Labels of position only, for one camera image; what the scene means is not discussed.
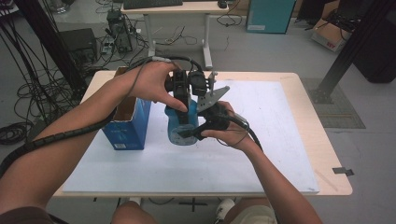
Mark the black keyboard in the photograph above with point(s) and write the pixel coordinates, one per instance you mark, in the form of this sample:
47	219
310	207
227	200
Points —
152	3

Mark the brown cardboard box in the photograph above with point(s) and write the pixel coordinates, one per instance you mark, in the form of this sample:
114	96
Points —
330	35

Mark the white desk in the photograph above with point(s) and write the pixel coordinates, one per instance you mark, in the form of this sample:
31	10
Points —
174	7

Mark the person's left hand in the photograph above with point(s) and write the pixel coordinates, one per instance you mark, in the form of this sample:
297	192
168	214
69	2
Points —
152	82

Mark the black box on floor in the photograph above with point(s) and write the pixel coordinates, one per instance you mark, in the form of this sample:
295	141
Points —
77	43

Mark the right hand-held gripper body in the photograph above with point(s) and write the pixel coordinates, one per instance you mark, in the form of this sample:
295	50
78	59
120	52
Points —
214	118

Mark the black metal post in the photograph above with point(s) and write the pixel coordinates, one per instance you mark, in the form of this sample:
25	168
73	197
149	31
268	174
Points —
46	40
351	49

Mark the person's right hand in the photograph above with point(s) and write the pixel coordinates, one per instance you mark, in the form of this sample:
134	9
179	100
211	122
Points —
235	135

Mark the person's brown shirt sleeve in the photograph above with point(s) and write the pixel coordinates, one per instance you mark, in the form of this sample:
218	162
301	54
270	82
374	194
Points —
28	216

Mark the person's white shoe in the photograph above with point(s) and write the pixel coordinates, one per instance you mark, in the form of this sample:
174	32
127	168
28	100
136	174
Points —
224	209

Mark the teal cabinet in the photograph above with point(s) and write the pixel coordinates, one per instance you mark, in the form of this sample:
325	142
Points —
271	15

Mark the black cabinet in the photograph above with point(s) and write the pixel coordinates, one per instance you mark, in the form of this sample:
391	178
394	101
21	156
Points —
376	53

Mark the white table mat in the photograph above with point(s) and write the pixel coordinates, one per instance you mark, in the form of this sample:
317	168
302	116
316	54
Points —
218	168

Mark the blue bottle with white cap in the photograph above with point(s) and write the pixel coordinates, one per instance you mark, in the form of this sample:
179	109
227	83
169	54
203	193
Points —
174	124

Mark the wooden table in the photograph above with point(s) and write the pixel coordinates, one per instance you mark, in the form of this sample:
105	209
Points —
317	102

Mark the black computer tower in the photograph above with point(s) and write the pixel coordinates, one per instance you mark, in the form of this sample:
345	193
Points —
120	31

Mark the black tape strip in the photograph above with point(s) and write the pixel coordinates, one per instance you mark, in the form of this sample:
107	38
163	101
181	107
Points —
342	171

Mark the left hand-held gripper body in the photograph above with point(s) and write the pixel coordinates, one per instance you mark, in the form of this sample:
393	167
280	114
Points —
193	82

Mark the blue cardboard box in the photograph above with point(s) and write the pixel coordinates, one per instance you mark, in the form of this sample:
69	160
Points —
130	130

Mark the black computer mouse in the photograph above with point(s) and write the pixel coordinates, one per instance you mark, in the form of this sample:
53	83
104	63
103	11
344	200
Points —
222	3

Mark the person's left leg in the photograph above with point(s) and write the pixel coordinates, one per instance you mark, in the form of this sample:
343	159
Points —
134	214

